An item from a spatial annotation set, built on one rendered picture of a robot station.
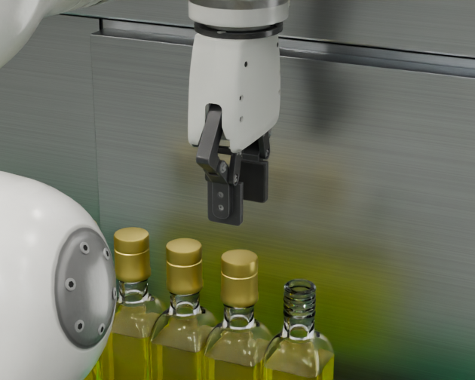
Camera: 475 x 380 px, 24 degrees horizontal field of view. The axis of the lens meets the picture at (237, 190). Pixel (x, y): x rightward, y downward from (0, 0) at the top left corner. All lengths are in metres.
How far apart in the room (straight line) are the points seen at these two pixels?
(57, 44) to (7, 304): 0.74
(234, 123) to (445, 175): 0.24
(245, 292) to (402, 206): 0.18
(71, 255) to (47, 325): 0.03
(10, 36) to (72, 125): 0.67
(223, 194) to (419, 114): 0.21
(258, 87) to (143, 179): 0.29
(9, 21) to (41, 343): 0.16
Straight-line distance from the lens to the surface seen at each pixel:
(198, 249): 1.02
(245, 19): 0.89
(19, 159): 1.30
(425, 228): 1.07
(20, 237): 0.51
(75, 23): 1.20
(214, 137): 0.90
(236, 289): 1.01
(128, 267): 1.06
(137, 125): 1.16
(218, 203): 0.95
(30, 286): 0.50
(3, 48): 0.57
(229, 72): 0.90
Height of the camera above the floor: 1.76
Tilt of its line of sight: 22 degrees down
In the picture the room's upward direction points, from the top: straight up
